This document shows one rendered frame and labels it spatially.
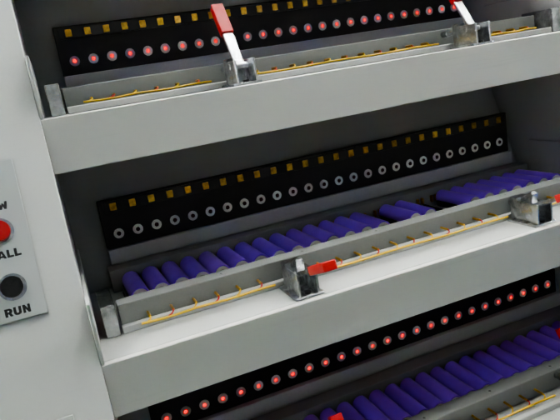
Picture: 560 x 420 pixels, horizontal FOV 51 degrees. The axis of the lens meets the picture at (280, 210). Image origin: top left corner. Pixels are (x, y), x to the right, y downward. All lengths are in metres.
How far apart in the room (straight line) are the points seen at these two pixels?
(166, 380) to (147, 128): 0.21
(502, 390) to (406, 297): 0.17
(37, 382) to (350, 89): 0.37
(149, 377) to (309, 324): 0.14
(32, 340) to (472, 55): 0.49
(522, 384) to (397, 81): 0.34
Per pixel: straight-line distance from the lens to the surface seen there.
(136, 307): 0.53
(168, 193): 0.65
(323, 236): 0.62
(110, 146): 0.51
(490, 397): 0.67
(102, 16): 0.77
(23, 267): 0.48
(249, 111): 0.53
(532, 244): 0.63
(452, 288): 0.58
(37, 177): 0.49
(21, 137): 0.50
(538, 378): 0.71
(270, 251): 0.60
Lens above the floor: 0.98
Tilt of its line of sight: 6 degrees up
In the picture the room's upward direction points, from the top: 16 degrees counter-clockwise
